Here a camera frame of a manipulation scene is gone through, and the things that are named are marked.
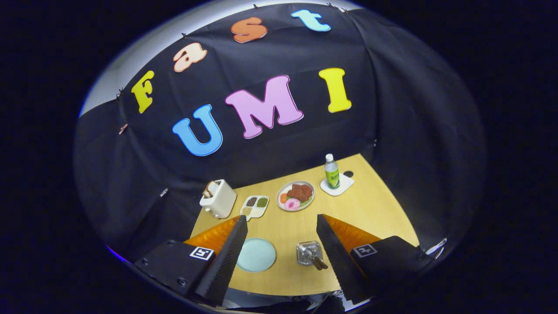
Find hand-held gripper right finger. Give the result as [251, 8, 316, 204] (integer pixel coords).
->
[316, 214, 425, 306]

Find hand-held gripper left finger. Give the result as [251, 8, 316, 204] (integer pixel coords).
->
[133, 215, 248, 307]

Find perforated metal basket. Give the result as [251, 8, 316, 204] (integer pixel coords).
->
[296, 240, 323, 266]

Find light green plate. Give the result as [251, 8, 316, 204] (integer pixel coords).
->
[236, 237, 277, 273]

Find white divided dish with beans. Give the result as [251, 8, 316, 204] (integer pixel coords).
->
[240, 195, 269, 219]

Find white toaster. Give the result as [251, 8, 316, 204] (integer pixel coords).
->
[200, 179, 237, 219]

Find white coaster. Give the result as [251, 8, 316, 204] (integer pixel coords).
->
[320, 173, 354, 197]

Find brown meat slices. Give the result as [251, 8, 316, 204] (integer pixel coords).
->
[287, 184, 313, 202]

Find green label drink bottle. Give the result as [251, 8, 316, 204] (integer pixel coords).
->
[324, 154, 341, 190]

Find white food plate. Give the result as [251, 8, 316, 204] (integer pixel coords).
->
[276, 181, 315, 212]

